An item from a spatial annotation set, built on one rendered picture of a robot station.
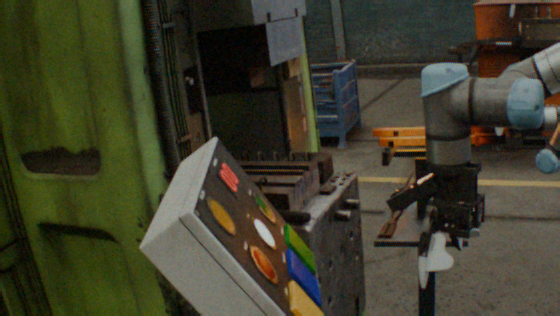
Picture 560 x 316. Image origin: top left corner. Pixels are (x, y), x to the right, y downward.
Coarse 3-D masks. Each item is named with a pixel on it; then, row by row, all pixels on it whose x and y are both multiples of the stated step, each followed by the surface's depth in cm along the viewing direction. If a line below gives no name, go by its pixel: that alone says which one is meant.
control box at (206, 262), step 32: (192, 160) 87; (224, 160) 86; (192, 192) 66; (224, 192) 75; (256, 192) 91; (160, 224) 63; (192, 224) 60; (160, 256) 61; (192, 256) 61; (224, 256) 61; (192, 288) 62; (224, 288) 62; (256, 288) 63; (288, 288) 72
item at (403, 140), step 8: (408, 136) 175; (416, 136) 174; (424, 136) 173; (472, 136) 166; (480, 136) 165; (488, 136) 164; (496, 136) 163; (504, 136) 162; (384, 144) 176; (400, 144) 174; (408, 144) 173; (416, 144) 173; (424, 144) 172; (480, 144) 166
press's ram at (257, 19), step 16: (192, 0) 114; (208, 0) 113; (224, 0) 111; (240, 0) 110; (256, 0) 111; (272, 0) 118; (288, 0) 126; (304, 0) 134; (208, 16) 114; (224, 16) 113; (240, 16) 111; (256, 16) 111; (272, 16) 118; (288, 16) 126
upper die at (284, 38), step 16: (208, 32) 121; (224, 32) 119; (240, 32) 118; (256, 32) 116; (272, 32) 118; (288, 32) 126; (208, 48) 122; (224, 48) 121; (240, 48) 119; (256, 48) 117; (272, 48) 118; (288, 48) 126; (208, 64) 123; (224, 64) 122; (240, 64) 120; (256, 64) 119; (272, 64) 118
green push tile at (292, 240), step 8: (288, 232) 90; (288, 240) 87; (296, 240) 91; (296, 248) 87; (304, 248) 92; (304, 256) 88; (312, 256) 93; (304, 264) 87; (312, 264) 89; (312, 272) 88
